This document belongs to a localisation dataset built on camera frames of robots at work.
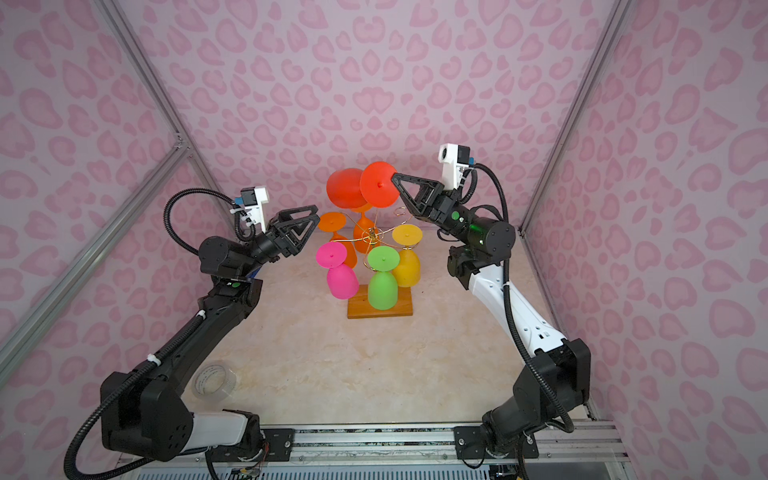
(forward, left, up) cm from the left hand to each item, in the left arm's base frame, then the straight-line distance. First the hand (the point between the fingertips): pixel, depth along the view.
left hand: (318, 213), depth 60 cm
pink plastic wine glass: (-1, -2, -22) cm, 22 cm away
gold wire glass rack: (+7, -10, -15) cm, 19 cm away
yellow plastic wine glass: (+1, -19, -21) cm, 28 cm away
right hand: (-6, -15, +10) cm, 20 cm away
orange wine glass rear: (+10, -6, -21) cm, 24 cm away
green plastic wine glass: (-3, -12, -21) cm, 25 cm away
